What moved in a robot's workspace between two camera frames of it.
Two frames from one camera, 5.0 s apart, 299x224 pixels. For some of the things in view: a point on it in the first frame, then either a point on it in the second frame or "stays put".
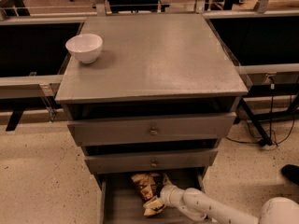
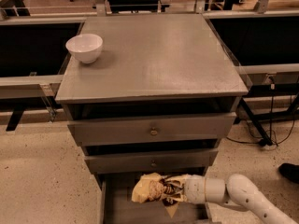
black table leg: [264, 141] stays put
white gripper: [168, 195] → [194, 189]
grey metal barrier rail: [30, 86] stays put
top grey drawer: [152, 130] stays put
